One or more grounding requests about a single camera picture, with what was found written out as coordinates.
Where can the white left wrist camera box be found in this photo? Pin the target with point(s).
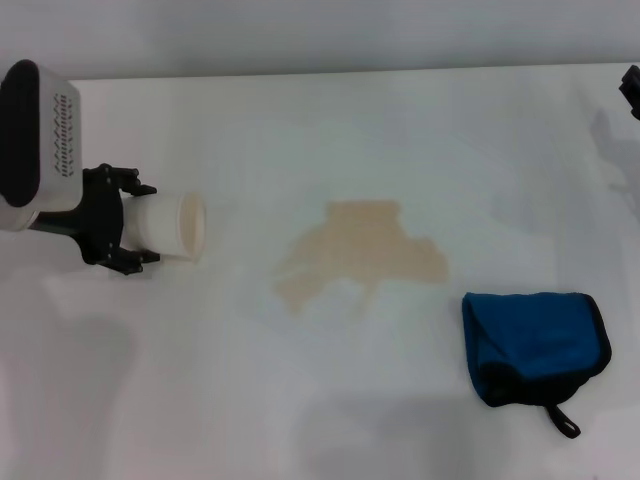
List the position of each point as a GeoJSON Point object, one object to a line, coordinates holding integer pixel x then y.
{"type": "Point", "coordinates": [30, 130]}

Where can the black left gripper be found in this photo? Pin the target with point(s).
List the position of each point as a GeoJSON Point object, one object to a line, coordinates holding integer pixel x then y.
{"type": "Point", "coordinates": [100, 220]}

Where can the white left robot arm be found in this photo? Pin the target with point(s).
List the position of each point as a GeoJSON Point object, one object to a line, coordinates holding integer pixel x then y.
{"type": "Point", "coordinates": [17, 219]}

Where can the blue rag with black trim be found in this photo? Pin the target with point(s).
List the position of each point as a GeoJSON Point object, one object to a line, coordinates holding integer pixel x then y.
{"type": "Point", "coordinates": [535, 330]}

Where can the brown water stain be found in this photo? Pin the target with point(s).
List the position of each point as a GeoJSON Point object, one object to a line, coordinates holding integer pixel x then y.
{"type": "Point", "coordinates": [365, 245]}

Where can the white paper cup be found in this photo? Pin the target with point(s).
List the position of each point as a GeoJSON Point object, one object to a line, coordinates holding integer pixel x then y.
{"type": "Point", "coordinates": [160, 225]}

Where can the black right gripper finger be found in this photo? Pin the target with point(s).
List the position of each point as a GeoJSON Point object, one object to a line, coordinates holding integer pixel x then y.
{"type": "Point", "coordinates": [632, 90]}

